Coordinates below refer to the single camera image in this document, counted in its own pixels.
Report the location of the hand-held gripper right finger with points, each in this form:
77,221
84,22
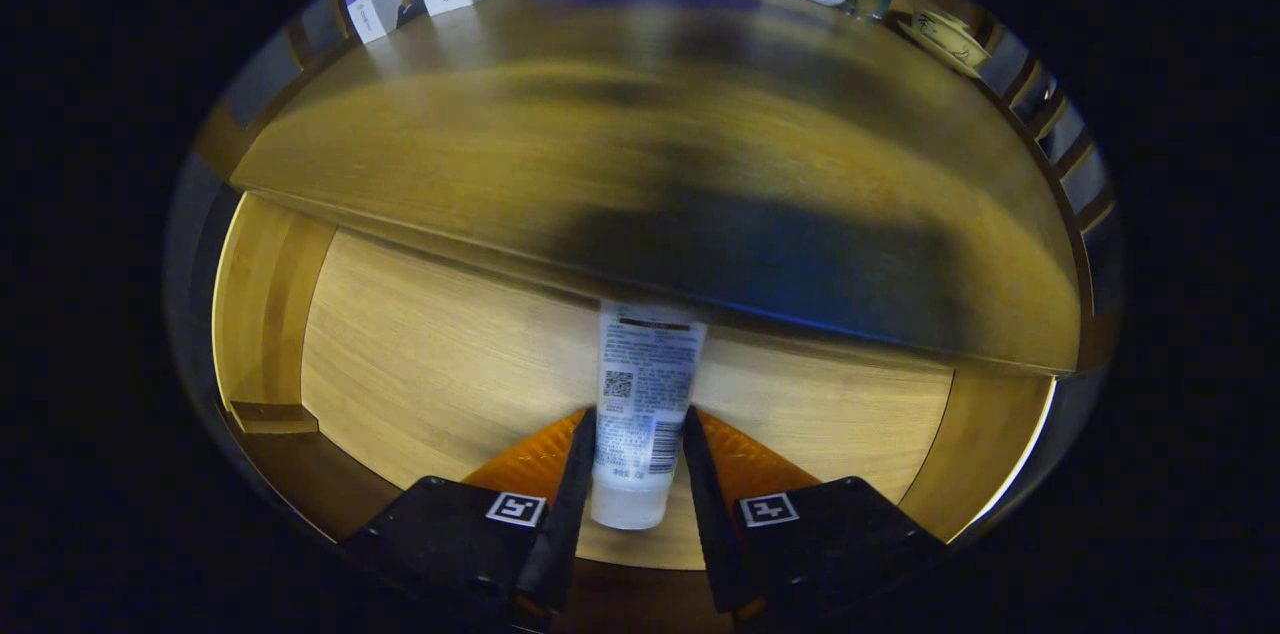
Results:
705,534

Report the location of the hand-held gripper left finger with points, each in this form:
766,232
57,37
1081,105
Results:
570,524

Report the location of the white cosmetic tube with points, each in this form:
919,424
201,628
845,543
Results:
645,384

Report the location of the brown wooden drawer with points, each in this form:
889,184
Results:
430,364

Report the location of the brown wooden countertop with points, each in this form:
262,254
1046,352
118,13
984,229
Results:
500,134

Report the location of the beige lidded teacup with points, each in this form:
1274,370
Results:
945,39

